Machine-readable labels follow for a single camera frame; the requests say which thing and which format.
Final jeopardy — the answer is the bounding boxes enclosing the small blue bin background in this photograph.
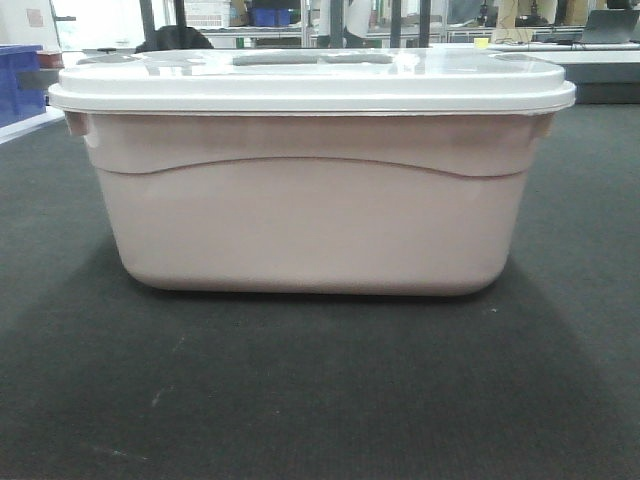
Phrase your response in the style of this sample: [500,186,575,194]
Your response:
[250,8,291,27]

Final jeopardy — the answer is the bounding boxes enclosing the black office chair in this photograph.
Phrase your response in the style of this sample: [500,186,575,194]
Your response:
[135,25,214,53]

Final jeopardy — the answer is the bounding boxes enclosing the blue crate at left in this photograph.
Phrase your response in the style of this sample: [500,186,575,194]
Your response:
[1,44,46,127]

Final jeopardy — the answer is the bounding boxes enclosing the pale pink storage bin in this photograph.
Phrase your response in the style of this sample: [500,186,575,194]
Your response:
[66,113,552,296]

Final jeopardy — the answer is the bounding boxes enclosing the open laptop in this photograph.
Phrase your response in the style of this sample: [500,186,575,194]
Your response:
[578,9,639,45]

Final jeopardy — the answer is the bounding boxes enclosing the white bin lid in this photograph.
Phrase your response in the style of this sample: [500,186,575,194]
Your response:
[49,48,576,117]

